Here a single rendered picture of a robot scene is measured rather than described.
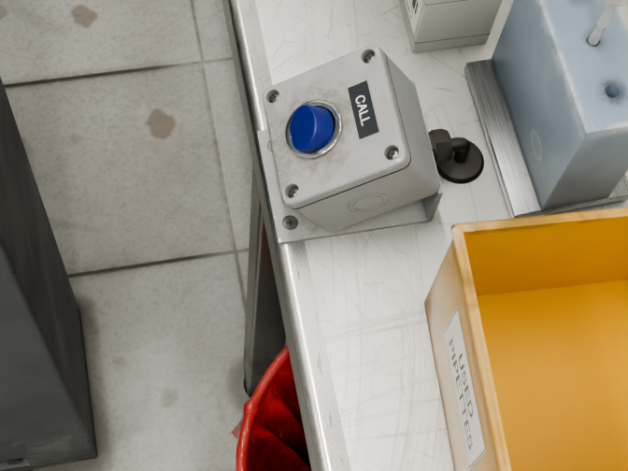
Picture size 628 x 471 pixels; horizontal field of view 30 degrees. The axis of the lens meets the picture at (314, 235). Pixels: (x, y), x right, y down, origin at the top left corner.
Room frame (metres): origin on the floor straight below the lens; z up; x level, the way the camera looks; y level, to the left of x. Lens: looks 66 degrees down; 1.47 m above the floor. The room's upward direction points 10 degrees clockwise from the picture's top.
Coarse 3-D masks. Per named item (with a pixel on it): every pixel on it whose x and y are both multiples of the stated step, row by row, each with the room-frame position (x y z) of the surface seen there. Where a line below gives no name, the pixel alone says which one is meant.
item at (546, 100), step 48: (528, 0) 0.37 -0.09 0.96; (576, 0) 0.37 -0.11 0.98; (528, 48) 0.36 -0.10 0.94; (576, 48) 0.34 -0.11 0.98; (624, 48) 0.35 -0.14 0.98; (480, 96) 0.36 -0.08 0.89; (528, 96) 0.34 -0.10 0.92; (576, 96) 0.31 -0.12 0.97; (624, 96) 0.32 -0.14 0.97; (528, 144) 0.33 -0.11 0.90; (576, 144) 0.30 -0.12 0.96; (624, 144) 0.30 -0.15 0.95; (528, 192) 0.30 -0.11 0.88; (576, 192) 0.30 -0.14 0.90; (624, 192) 0.31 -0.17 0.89
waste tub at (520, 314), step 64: (448, 256) 0.23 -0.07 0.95; (512, 256) 0.24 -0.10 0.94; (576, 256) 0.25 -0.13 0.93; (448, 320) 0.21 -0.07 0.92; (512, 320) 0.23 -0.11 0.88; (576, 320) 0.23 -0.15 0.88; (448, 384) 0.18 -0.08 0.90; (512, 384) 0.19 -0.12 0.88; (576, 384) 0.20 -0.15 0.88; (512, 448) 0.16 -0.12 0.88; (576, 448) 0.16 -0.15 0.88
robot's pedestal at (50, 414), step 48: (0, 96) 0.45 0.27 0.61; (0, 144) 0.39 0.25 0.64; (0, 192) 0.34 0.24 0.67; (0, 240) 0.30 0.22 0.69; (48, 240) 0.44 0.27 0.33; (0, 288) 0.29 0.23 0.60; (48, 288) 0.37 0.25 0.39; (0, 336) 0.28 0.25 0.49; (48, 336) 0.31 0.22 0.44; (0, 384) 0.28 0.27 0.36; (48, 384) 0.29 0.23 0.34; (0, 432) 0.27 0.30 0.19; (48, 432) 0.28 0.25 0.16
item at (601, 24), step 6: (606, 6) 0.35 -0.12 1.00; (612, 6) 0.34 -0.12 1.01; (606, 12) 0.35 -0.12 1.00; (612, 12) 0.35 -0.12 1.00; (600, 18) 0.35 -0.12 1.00; (606, 18) 0.35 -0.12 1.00; (600, 24) 0.35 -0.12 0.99; (606, 24) 0.35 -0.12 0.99; (594, 30) 0.35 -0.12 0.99; (600, 30) 0.35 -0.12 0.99; (594, 36) 0.35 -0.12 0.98; (600, 36) 0.35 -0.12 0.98; (588, 42) 0.35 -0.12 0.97; (594, 42) 0.35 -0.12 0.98
